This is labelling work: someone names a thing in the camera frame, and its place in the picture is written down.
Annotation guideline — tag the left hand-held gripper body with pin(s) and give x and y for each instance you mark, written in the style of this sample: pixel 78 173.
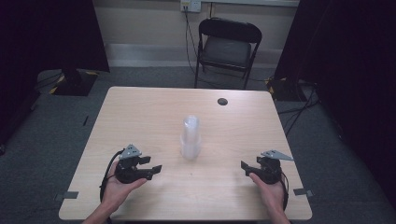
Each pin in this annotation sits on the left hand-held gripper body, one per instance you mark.
pixel 127 174

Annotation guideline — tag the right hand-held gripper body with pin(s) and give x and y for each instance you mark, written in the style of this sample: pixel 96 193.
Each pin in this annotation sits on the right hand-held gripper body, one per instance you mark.
pixel 268 172

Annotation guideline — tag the stack of translucent plastic cups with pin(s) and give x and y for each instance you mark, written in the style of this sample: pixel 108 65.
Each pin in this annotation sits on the stack of translucent plastic cups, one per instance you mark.
pixel 190 138

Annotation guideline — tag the person's left hand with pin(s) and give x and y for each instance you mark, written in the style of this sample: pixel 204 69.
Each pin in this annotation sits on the person's left hand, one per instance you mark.
pixel 120 191

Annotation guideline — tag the person's right hand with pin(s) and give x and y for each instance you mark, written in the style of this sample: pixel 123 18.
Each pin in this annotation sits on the person's right hand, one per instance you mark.
pixel 270 194

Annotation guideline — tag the grey tape strip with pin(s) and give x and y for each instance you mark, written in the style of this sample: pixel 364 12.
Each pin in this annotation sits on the grey tape strip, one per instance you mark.
pixel 67 195
pixel 302 192

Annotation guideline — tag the black stand base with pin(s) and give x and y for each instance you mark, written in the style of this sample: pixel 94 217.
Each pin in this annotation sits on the black stand base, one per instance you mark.
pixel 285 88
pixel 74 83

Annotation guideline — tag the black folding chair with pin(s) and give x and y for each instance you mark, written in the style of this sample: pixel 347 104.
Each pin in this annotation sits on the black folding chair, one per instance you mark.
pixel 226 51

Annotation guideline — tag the dark curtain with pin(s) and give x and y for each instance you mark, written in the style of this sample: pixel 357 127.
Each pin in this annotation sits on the dark curtain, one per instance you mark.
pixel 351 77
pixel 40 37

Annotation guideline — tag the white wall socket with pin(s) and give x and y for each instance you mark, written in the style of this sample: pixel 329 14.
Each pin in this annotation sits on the white wall socket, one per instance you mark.
pixel 190 5

